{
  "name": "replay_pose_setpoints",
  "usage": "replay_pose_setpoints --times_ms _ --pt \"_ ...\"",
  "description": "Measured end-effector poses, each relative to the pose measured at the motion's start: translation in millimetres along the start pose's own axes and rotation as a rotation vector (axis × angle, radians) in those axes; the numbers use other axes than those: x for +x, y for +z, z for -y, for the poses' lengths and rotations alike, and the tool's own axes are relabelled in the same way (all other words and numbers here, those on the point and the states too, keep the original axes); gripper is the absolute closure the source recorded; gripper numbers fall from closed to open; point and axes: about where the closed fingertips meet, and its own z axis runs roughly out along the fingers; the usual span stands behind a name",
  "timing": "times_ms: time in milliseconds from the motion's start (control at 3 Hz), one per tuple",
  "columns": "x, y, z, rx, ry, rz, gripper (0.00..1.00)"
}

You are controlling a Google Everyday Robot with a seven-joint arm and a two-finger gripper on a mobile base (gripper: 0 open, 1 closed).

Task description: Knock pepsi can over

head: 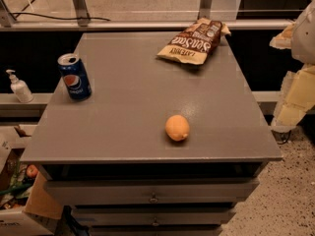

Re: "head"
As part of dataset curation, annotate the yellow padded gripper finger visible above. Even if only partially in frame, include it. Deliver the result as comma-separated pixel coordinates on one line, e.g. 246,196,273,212
271,64,315,133
270,23,295,49

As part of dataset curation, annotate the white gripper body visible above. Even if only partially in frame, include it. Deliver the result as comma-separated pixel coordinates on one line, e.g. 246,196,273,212
291,0,315,64

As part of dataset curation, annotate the blue pepsi can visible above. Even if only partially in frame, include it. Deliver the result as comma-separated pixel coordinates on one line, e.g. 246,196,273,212
57,53,92,100

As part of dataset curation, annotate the brown chip bag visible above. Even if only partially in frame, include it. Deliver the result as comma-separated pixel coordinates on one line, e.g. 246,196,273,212
157,18,230,65

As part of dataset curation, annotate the orange fruit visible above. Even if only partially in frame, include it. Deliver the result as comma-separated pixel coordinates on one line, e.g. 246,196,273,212
165,115,190,142

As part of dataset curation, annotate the white pump bottle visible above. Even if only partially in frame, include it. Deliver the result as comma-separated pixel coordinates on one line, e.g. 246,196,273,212
6,69,33,103

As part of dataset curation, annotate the small red apple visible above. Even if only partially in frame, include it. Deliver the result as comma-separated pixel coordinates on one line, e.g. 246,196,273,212
26,164,38,179

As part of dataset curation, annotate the cardboard box with items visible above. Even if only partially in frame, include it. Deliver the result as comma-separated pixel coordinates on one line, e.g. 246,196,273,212
0,126,63,236

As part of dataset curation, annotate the metal window frame rail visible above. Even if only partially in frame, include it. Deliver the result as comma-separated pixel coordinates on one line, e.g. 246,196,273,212
0,0,294,31

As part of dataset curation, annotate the black cable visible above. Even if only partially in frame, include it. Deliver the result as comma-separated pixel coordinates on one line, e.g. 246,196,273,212
9,11,112,23

